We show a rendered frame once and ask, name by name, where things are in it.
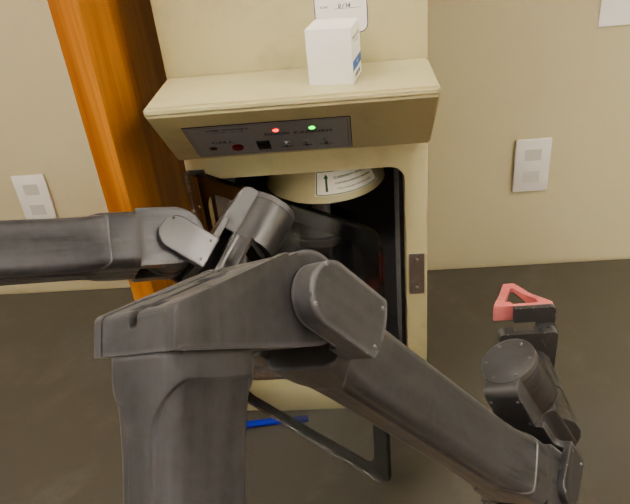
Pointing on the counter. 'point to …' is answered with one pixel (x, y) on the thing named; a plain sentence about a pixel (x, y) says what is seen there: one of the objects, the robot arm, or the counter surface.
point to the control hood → (302, 103)
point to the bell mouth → (325, 185)
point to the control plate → (340, 135)
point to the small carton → (333, 51)
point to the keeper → (416, 273)
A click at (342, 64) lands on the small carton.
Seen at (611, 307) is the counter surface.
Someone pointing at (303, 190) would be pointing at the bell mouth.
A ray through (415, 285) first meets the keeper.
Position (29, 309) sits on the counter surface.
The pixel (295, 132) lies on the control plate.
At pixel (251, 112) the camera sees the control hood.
